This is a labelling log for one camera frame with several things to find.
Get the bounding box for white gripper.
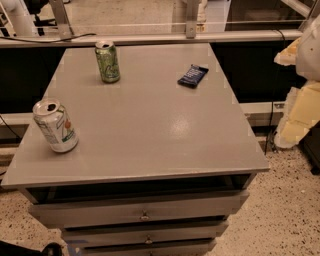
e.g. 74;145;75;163
274;15;320;148

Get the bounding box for green soda can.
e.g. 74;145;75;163
95;41;120;83

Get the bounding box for blue rxbar blueberry wrapper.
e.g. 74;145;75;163
177;65;208;89

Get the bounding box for white soda can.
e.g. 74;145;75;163
33;98;78;153

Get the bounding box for grey drawer cabinet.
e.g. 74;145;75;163
0;42;271;256

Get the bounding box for bottom grey drawer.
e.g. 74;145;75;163
81;239;216;256

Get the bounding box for grey drawer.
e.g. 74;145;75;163
63;219;228;248
81;239;216;256
29;190;249;228

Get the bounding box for middle grey drawer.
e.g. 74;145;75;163
63;219;228;248

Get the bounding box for top grey drawer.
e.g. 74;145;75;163
29;190;249;228

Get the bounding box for black object bottom left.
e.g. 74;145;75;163
0;241;64;256

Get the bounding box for black cable on rail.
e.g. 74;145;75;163
0;32;98;44

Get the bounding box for grey metal rail frame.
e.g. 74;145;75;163
1;0;319;47

